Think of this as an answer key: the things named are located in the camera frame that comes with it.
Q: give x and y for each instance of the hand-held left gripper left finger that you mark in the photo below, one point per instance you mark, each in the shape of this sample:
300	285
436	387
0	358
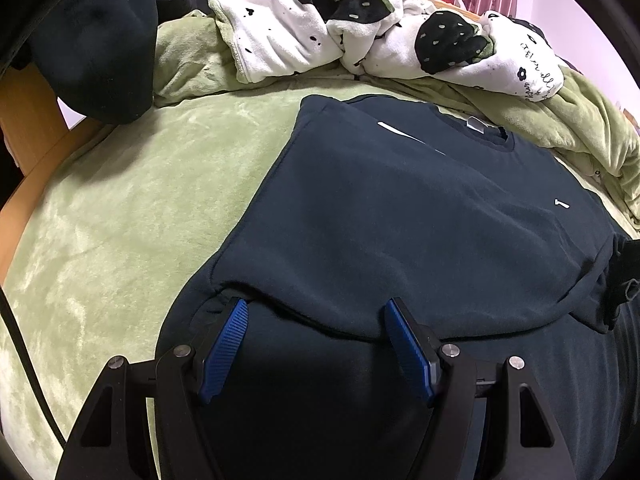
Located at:
227	345

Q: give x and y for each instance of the white black printed quilt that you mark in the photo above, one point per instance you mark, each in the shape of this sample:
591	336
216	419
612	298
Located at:
280	40

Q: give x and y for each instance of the crumpled green fleece blanket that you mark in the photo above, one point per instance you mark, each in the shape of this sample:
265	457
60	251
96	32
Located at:
575	120

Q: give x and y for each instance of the navy sweatshirt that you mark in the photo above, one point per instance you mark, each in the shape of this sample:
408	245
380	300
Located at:
400	200

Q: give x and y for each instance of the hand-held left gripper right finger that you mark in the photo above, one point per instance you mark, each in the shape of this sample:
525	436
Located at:
407	350

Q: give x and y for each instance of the green fleece bed sheet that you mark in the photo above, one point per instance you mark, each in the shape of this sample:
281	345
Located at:
125	220

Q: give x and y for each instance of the black jacket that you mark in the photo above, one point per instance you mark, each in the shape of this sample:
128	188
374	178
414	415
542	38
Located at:
95	45

